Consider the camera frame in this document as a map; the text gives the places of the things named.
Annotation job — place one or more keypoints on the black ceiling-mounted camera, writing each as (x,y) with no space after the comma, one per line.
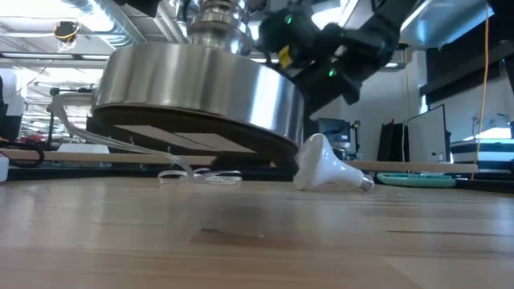
(66,31)

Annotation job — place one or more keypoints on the flat white box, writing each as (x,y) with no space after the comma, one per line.
(82,148)

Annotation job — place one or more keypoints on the white flood lightbulb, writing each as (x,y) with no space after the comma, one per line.
(321,164)

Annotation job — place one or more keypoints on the black folded panels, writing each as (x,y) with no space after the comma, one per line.
(391,140)

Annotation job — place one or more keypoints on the small white box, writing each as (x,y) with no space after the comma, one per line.
(3,168)

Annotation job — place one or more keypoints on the black and white stacked bins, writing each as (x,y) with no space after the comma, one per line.
(482,154)

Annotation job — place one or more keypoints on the black gantry frame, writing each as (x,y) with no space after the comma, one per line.
(54,116)

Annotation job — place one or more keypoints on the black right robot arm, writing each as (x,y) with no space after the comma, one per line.
(361,48)

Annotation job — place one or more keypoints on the long ceiling light fixture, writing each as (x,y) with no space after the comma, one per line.
(40,55)

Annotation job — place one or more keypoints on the dark computer monitor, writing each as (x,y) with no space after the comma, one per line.
(333,130)

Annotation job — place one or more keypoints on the long light wooden board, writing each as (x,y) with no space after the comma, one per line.
(401,166)

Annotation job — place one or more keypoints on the silver metal lamp base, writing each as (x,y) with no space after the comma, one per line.
(201,80)

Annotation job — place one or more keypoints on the teal tray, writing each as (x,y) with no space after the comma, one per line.
(415,180)

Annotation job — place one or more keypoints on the white framed panel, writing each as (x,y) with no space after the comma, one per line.
(426,136)

